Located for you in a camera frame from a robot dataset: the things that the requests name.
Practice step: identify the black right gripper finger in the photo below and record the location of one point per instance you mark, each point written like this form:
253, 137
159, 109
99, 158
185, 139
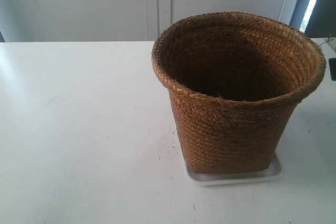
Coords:
332, 67

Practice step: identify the brown woven basket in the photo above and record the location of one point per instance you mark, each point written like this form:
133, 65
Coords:
234, 80

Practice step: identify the white plastic tray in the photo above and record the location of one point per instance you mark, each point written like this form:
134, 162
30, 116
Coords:
273, 172

